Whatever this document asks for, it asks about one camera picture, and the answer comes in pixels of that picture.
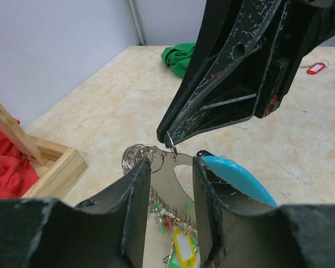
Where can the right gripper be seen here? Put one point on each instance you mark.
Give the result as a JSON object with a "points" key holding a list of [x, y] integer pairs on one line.
{"points": [[254, 66]]}

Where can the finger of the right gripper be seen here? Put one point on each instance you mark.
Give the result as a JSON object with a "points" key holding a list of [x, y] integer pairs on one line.
{"points": [[218, 16]]}

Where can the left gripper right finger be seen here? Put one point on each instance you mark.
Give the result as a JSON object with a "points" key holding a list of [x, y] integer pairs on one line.
{"points": [[234, 229]]}

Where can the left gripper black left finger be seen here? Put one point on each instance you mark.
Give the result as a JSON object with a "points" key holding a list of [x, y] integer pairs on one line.
{"points": [[115, 227]]}

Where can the large metal keyring with keys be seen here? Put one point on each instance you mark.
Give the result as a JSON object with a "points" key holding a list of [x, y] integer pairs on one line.
{"points": [[172, 197]]}

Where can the green cloth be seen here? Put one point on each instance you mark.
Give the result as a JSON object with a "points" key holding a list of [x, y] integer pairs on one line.
{"points": [[178, 57]]}

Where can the wooden rack tray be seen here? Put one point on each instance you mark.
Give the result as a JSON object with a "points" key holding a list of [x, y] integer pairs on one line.
{"points": [[59, 167]]}

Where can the red tagged key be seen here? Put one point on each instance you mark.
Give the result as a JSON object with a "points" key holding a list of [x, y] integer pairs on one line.
{"points": [[313, 69]]}

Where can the red cloth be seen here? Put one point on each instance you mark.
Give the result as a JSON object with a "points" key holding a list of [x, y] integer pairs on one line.
{"points": [[17, 175]]}

